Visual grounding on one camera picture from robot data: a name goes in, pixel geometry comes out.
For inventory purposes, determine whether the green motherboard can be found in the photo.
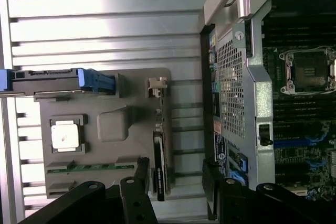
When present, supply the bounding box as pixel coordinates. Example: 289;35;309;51
262;24;336;201

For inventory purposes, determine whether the small silver chipset heatsink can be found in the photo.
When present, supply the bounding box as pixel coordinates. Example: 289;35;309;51
326;151;336;180

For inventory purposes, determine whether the hard disk in blue caddy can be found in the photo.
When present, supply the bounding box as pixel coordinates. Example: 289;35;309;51
0;68;116;101

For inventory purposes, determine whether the blue expansion slot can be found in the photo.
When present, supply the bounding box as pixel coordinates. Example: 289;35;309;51
274;138;326;148

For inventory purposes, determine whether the CPU socket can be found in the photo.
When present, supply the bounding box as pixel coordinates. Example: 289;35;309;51
278;47;336;96

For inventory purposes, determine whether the gray parts rack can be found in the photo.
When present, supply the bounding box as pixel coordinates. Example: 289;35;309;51
34;68;175;201

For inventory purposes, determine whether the green RAM stick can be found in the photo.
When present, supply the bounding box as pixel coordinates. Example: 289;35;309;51
47;163;137;174

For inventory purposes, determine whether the silver CPU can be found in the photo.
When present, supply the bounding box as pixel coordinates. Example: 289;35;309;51
51;120;79;153

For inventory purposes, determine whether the open black PC case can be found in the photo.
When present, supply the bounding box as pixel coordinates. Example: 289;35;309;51
198;0;336;224

